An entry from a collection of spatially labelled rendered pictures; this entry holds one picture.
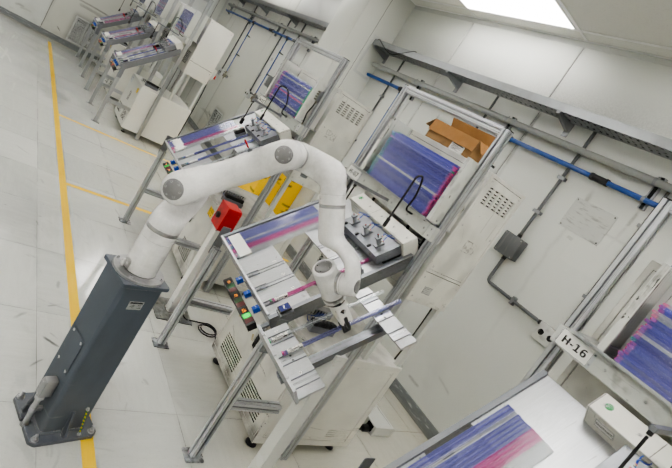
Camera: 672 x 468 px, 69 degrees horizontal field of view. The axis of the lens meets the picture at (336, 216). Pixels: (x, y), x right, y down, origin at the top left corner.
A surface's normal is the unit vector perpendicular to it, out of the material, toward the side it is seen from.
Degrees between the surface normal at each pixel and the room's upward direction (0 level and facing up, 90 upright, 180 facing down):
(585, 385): 90
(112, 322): 90
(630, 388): 90
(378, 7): 90
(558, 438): 44
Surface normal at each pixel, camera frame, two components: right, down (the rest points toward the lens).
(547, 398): -0.11, -0.82
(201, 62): 0.47, 0.46
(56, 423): 0.62, 0.52
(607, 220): -0.70, -0.33
